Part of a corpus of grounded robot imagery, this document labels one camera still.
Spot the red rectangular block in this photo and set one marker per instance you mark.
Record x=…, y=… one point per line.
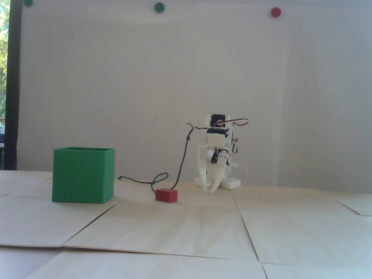
x=166, y=196

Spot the light plywood sheet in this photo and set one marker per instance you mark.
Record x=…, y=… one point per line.
x=35, y=223
x=305, y=232
x=159, y=229

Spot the green round magnet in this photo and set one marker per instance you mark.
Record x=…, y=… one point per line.
x=159, y=7
x=28, y=2

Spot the dark window frame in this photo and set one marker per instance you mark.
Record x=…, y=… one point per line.
x=13, y=87

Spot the red round magnet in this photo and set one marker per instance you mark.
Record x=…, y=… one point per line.
x=275, y=12

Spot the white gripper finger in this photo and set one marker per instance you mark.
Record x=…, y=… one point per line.
x=204, y=174
x=221, y=171

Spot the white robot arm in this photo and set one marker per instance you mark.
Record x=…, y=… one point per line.
x=218, y=119

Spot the green open box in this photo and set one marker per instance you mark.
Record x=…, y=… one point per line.
x=81, y=177

